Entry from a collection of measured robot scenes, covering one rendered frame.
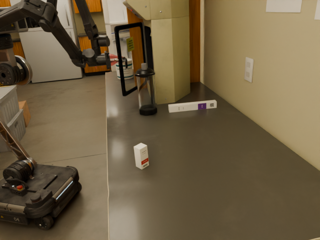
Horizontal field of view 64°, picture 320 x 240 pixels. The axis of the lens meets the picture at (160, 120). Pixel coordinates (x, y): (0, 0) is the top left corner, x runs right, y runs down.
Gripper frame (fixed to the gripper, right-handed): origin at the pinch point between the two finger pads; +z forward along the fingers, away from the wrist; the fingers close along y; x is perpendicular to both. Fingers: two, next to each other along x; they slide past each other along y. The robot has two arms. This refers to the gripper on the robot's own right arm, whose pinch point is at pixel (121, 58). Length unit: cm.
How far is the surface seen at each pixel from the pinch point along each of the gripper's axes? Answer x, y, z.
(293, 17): -69, 19, 61
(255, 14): -43, 20, 61
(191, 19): 21, 18, 50
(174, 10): -14.4, 24.3, 30.8
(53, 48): 469, -39, -138
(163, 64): -16.6, -2.9, 22.3
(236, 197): -102, -27, 26
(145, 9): -17.0, 25.9, 15.1
